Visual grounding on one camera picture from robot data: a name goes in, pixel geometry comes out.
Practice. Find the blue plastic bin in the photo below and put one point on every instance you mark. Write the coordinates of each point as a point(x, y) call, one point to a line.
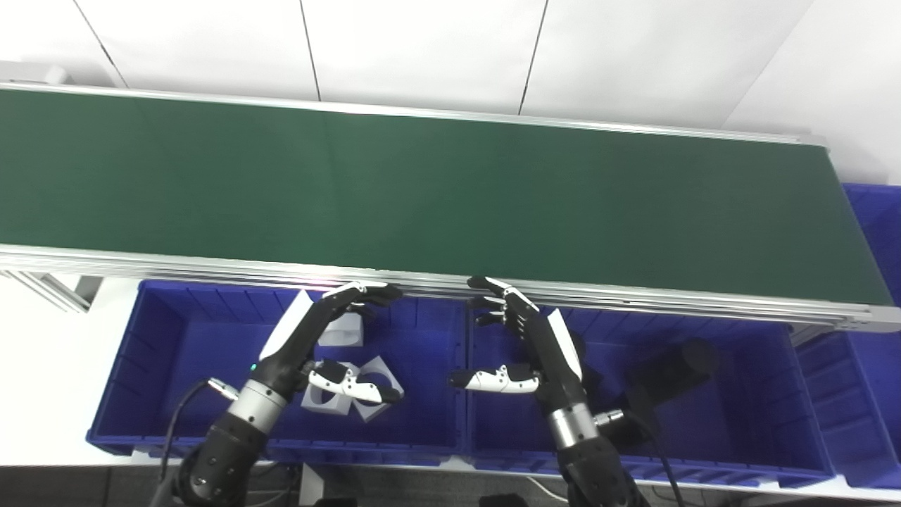
point(183, 373)
point(746, 422)
point(873, 394)

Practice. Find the aluminium conveyor leg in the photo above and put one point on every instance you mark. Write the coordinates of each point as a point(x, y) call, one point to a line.
point(56, 292)

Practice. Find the white rectangular block part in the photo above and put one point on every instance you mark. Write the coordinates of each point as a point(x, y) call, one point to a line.
point(345, 332)

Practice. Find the white square part with hole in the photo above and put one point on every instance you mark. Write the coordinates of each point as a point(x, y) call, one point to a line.
point(313, 401)
point(376, 370)

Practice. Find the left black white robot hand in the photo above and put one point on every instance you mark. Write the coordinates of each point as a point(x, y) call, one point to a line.
point(288, 345)

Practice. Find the grey conveyor motor box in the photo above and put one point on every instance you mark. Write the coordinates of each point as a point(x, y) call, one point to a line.
point(35, 74)

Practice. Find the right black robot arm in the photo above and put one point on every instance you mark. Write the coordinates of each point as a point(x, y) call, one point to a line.
point(591, 458)

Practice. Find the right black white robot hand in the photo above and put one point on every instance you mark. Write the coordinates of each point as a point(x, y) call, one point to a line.
point(552, 359)

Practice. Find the green conveyor belt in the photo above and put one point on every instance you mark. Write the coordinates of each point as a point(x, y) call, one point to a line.
point(211, 264)
point(422, 190)

